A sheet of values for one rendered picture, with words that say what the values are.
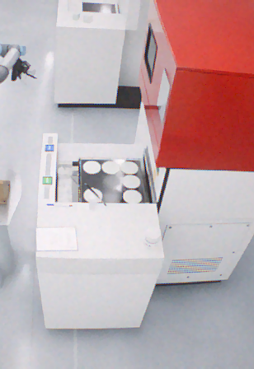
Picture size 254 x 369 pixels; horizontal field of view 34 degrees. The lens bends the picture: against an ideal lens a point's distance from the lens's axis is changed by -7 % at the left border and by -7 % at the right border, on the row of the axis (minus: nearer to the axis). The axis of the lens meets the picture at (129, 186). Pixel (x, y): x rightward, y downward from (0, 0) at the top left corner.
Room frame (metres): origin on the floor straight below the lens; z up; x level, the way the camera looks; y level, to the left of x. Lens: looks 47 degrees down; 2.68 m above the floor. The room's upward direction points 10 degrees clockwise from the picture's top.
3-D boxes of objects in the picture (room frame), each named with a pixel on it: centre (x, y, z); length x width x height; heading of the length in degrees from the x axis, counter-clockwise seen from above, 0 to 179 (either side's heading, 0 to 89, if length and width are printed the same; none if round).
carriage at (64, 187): (1.61, 0.36, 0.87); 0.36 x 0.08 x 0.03; 12
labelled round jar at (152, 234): (1.25, -0.15, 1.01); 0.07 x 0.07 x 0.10
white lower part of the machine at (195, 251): (1.99, -0.41, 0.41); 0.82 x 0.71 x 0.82; 12
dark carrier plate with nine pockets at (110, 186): (1.68, 0.10, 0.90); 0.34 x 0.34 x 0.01; 12
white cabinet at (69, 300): (1.58, 0.19, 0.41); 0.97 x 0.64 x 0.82; 12
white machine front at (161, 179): (1.92, -0.08, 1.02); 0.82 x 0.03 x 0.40; 12
